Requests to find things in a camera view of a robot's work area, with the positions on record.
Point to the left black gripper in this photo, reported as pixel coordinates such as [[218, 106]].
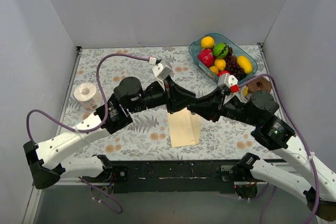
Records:
[[169, 97]]

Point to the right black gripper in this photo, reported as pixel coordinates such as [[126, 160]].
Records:
[[220, 105]]

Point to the beige paper envelope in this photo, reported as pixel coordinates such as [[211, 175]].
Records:
[[184, 128]]

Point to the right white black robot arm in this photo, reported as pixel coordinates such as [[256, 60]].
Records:
[[313, 183]]

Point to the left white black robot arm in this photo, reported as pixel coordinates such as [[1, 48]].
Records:
[[46, 160]]

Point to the red apple toy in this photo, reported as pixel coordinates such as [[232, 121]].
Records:
[[223, 72]]

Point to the white labelled jar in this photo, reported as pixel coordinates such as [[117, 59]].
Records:
[[244, 94]]

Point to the small orange lemon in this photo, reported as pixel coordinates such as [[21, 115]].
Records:
[[214, 70]]

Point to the small yellow lemon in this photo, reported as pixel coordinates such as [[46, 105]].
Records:
[[220, 64]]

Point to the dark purple grapes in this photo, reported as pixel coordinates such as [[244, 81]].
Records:
[[232, 66]]

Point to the red strawberry toy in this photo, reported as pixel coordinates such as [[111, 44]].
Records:
[[206, 57]]

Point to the teal plastic fruit basket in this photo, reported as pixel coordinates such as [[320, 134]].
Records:
[[195, 48]]

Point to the yellow mango toy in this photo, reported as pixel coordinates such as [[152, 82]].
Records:
[[245, 64]]

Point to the green watermelon toy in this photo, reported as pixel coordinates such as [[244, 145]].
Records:
[[220, 50]]

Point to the yellow orange fruit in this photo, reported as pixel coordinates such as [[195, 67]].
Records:
[[207, 42]]

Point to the floral patterned table mat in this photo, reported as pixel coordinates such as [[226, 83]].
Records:
[[148, 137]]

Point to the white toilet paper roll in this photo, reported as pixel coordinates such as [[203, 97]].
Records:
[[88, 96]]

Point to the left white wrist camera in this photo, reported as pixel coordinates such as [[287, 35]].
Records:
[[162, 70]]

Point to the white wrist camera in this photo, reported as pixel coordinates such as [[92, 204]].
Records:
[[162, 70], [228, 84]]

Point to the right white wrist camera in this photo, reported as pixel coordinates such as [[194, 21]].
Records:
[[228, 84]]

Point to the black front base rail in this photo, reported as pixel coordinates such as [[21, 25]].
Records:
[[167, 176]]

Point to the aluminium frame profile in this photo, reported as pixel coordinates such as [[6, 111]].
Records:
[[35, 196]]

